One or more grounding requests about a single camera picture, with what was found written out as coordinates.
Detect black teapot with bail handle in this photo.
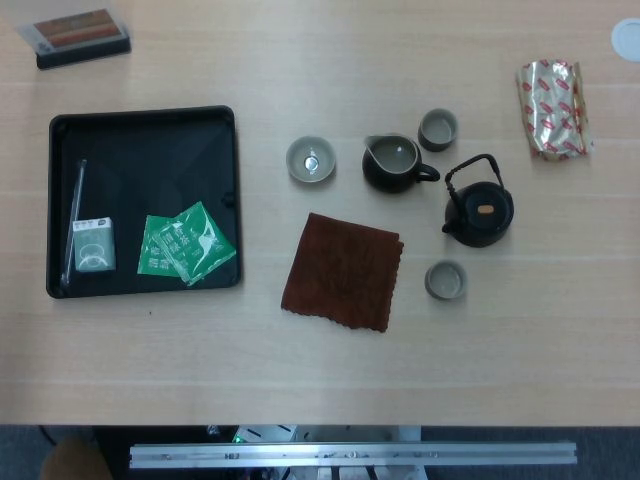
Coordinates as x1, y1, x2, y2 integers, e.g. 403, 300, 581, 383
440, 153, 516, 249

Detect brown folded cloth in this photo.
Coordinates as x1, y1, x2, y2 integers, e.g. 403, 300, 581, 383
279, 212, 405, 334

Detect grey scalloped tea bowl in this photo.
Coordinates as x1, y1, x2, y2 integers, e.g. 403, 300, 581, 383
285, 135, 337, 185

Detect black ceramic pitcher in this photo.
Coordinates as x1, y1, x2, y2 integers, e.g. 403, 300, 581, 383
361, 132, 442, 195

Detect green tea sachet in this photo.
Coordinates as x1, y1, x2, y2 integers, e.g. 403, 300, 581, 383
137, 214, 181, 278
154, 201, 238, 287

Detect dark green ceramic teacup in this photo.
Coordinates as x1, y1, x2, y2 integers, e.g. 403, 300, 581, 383
417, 108, 460, 154
424, 259, 469, 303

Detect black square plastic tray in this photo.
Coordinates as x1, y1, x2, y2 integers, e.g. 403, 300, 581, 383
45, 104, 245, 300

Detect grey tissue pack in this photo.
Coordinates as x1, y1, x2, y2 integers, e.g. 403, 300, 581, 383
72, 216, 117, 273

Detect clear plastic stirring rod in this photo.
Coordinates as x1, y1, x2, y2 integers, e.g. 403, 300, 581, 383
60, 158, 88, 287

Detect gold red-print foil packet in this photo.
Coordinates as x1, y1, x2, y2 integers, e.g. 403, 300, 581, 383
515, 58, 597, 162

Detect box with brown lid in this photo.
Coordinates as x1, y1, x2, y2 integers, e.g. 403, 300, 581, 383
14, 7, 133, 71

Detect aluminium profile rail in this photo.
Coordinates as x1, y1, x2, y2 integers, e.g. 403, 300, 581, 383
128, 440, 579, 470

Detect white round cable grommet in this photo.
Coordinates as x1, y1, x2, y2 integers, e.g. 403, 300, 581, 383
610, 18, 640, 64

